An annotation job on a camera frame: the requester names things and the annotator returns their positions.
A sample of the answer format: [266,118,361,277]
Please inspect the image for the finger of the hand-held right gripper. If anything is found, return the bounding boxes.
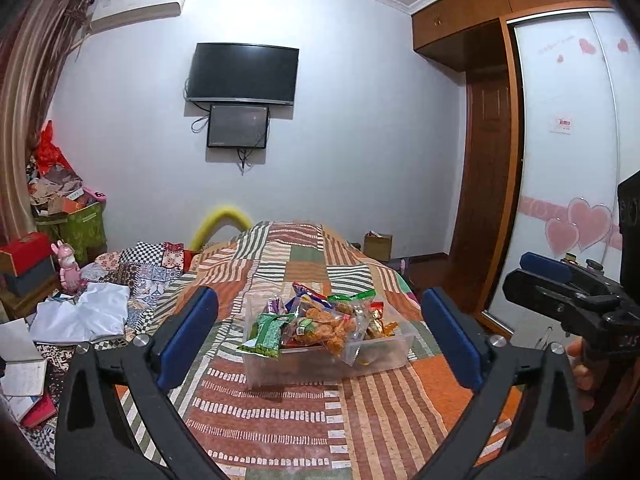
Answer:
[502,270,626,333]
[519,252,608,286]

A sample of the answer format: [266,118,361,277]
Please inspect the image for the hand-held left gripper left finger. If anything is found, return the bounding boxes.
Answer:
[54,285,231,480]

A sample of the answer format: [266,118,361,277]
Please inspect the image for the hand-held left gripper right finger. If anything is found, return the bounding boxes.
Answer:
[415,287,588,480]

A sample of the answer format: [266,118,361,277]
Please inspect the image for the clear plastic container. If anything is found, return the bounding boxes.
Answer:
[241,292,417,391]

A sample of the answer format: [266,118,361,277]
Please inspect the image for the red blue snack packet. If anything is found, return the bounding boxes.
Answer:
[292,281,333,308]

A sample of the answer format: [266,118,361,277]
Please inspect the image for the clear bag of cookies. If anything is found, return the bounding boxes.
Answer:
[289,302,373,367]

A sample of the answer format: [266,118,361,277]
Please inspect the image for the person's right hand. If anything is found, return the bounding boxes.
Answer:
[567,335,601,413]

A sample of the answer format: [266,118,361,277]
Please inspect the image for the checkered quilt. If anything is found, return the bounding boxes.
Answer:
[80,241,193,341]

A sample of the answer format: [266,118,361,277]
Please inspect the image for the white heart sliding door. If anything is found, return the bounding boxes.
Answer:
[487,7,640,333]

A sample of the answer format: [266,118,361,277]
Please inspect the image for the white cloth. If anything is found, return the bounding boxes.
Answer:
[29,282,132,345]

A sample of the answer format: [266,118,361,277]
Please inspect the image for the green edged snack packet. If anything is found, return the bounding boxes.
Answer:
[327,289,377,311]

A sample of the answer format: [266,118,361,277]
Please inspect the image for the yellow foam tube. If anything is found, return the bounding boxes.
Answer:
[187,205,253,253]

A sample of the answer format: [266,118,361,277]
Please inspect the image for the wooden room door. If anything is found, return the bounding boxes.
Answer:
[445,72,513,281]

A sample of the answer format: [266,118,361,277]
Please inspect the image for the cardboard box on floor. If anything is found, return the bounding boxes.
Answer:
[363,231,393,262]

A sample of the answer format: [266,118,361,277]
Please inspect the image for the patchwork blanket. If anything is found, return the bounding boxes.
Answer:
[115,220,526,480]

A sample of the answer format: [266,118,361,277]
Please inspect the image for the pink bunny toy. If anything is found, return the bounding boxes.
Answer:
[50,241,83,293]

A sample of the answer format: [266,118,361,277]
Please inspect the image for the green box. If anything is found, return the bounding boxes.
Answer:
[35,203,108,263]

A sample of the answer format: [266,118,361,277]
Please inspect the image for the grey box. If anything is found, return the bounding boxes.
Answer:
[2,257,58,298]

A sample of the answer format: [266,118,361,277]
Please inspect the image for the red book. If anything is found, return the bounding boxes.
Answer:
[20,392,58,428]

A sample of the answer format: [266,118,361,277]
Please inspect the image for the white paper sheet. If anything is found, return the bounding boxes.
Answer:
[0,317,46,363]

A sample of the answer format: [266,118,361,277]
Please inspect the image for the open notebook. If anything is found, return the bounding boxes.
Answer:
[0,360,48,401]

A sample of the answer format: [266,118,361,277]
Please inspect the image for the red box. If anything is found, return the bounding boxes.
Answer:
[0,232,53,277]

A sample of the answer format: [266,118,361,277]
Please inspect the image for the pile of cardboard clutter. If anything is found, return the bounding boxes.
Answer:
[27,160,101,218]

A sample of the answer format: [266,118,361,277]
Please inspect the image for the small black monitor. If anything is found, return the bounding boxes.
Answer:
[207,104,271,150]

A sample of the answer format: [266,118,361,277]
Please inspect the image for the red plastic bag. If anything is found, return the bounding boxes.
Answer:
[36,120,73,173]

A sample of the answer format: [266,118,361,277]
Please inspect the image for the wooden wardrobe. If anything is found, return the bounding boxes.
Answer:
[411,0,640,336]

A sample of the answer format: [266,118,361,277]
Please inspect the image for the striped curtain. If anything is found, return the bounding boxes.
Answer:
[0,0,93,241]

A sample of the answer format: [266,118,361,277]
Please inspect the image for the white air conditioner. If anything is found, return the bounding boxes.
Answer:
[90,0,190,36]

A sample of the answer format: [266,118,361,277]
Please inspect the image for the black wall television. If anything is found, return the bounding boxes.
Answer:
[186,42,300,107]

